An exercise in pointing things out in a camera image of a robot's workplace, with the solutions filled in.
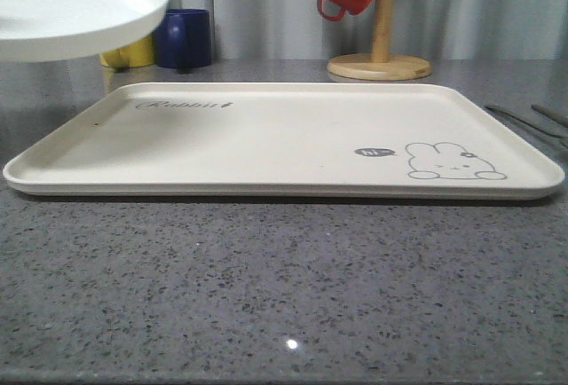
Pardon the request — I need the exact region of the white round plate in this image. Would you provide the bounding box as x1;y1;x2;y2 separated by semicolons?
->
1;0;169;62

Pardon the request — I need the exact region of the wooden mug tree stand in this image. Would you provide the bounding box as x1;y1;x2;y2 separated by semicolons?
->
327;0;431;81

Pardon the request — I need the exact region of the navy blue mug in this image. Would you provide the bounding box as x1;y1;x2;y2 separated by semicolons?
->
154;9;212;69

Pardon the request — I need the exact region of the beige rabbit serving tray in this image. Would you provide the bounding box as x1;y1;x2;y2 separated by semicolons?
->
4;82;564;200

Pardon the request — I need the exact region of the steel fork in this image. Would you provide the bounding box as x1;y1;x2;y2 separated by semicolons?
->
531;105;568;128

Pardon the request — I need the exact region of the steel chopstick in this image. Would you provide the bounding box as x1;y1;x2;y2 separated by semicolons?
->
485;105;567;140

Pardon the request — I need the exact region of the yellow mug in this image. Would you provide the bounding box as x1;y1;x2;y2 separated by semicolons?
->
99;35;154;68

